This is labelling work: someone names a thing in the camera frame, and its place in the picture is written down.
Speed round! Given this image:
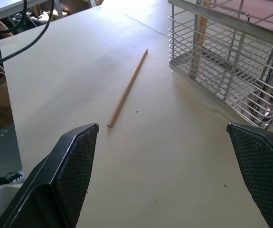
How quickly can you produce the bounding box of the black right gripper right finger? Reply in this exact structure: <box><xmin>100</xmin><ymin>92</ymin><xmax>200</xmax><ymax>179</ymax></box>
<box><xmin>226</xmin><ymin>122</ymin><xmax>273</xmax><ymax>228</ymax></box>

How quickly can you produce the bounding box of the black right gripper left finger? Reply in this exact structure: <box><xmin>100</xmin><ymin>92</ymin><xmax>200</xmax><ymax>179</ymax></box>
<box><xmin>0</xmin><ymin>123</ymin><xmax>100</xmax><ymax>228</ymax></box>

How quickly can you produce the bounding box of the shoe with black laces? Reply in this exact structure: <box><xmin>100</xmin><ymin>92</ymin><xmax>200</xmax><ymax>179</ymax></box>
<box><xmin>0</xmin><ymin>171</ymin><xmax>25</xmax><ymax>185</ymax></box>

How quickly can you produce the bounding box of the wooden chopstick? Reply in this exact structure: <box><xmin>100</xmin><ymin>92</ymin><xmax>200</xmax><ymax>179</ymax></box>
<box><xmin>106</xmin><ymin>48</ymin><xmax>149</xmax><ymax>129</ymax></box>
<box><xmin>191</xmin><ymin>0</ymin><xmax>212</xmax><ymax>80</ymax></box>

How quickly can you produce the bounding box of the white desk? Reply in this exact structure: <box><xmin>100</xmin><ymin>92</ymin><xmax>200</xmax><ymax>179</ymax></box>
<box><xmin>0</xmin><ymin>0</ymin><xmax>50</xmax><ymax>26</ymax></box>

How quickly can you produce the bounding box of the silver wire basket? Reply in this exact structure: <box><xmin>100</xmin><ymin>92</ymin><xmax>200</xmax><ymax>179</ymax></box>
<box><xmin>168</xmin><ymin>0</ymin><xmax>273</xmax><ymax>131</ymax></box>

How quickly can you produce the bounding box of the black cable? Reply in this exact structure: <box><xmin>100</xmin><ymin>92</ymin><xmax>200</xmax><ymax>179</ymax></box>
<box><xmin>0</xmin><ymin>0</ymin><xmax>28</xmax><ymax>33</ymax></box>
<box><xmin>0</xmin><ymin>0</ymin><xmax>56</xmax><ymax>69</ymax></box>

